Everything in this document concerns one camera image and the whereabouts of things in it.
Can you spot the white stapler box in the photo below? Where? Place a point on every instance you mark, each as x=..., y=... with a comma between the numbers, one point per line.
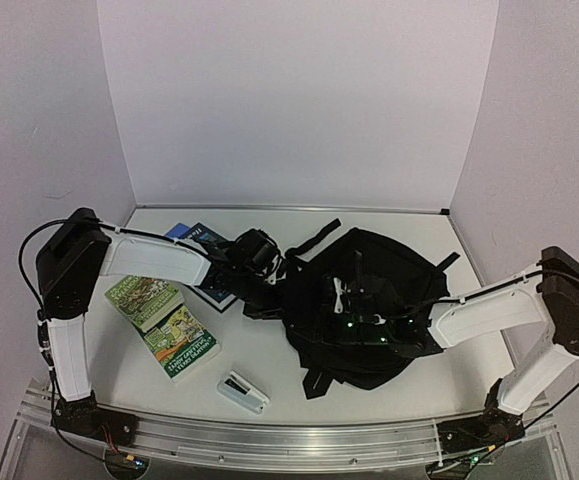
x=239, y=390

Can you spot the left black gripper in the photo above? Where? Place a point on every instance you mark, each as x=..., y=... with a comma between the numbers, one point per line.
x=275, y=310

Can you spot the lower green paperback book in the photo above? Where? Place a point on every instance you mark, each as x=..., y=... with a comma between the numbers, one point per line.
x=180, y=343

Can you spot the dark blue hardcover book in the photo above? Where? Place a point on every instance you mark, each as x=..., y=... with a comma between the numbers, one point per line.
x=219, y=299

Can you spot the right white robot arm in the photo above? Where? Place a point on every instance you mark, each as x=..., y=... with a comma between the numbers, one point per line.
x=546, y=293

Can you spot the green paperback book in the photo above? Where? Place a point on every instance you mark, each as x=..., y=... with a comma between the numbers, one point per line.
x=144, y=301
x=180, y=343

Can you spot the blue notebook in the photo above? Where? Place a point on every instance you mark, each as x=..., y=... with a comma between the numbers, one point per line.
x=179, y=231

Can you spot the upper green paperback book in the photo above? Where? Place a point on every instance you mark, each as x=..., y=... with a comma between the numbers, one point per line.
x=144, y=301

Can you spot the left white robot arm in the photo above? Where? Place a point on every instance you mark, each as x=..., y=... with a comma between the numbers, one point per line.
x=81, y=250

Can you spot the black student backpack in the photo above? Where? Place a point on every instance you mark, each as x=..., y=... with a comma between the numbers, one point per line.
x=358, y=251

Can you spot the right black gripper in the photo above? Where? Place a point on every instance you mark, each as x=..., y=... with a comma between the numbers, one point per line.
x=351, y=298

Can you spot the aluminium mounting rail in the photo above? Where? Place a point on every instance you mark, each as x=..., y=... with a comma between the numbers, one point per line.
x=246, y=446

